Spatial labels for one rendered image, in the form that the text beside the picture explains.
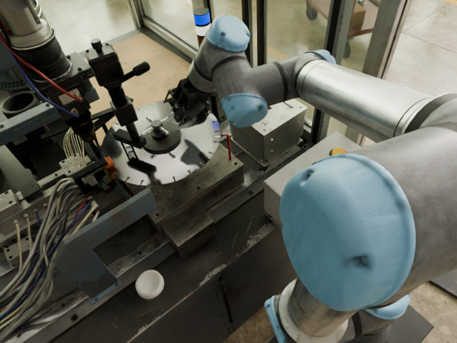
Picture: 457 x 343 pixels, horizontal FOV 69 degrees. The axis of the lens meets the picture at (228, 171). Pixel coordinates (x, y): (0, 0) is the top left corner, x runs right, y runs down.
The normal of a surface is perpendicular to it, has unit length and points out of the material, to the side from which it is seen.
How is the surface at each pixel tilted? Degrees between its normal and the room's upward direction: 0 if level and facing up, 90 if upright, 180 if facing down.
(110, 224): 90
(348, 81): 31
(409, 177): 10
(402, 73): 0
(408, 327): 0
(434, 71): 0
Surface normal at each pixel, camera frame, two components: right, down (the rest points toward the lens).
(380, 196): -0.05, -0.45
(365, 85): -0.56, -0.63
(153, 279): -0.09, -0.63
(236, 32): 0.40, -0.37
